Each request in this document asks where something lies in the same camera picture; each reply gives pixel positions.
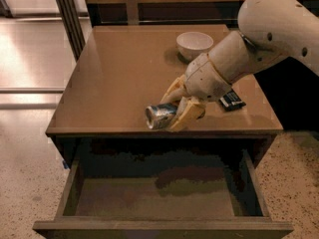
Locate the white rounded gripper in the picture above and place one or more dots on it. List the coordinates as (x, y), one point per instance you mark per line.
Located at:
(203, 78)

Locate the silver blue redbull can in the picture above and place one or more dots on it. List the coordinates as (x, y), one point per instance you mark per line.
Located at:
(160, 116)

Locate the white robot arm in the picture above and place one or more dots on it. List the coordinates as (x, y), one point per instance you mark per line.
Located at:
(269, 31)

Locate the brown wooden drawer cabinet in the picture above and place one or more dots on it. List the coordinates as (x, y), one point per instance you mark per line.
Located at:
(124, 69)

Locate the open top drawer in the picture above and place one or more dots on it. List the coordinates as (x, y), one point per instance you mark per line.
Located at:
(175, 195)

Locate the black snack packet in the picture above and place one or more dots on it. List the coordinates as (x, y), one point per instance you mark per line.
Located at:
(231, 102)

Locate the white ceramic bowl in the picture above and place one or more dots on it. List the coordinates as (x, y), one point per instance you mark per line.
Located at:
(192, 44)

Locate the wooden counter with metal brackets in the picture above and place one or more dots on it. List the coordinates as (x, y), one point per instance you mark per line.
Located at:
(109, 12)

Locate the metal frame post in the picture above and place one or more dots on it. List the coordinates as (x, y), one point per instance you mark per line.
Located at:
(70, 18)

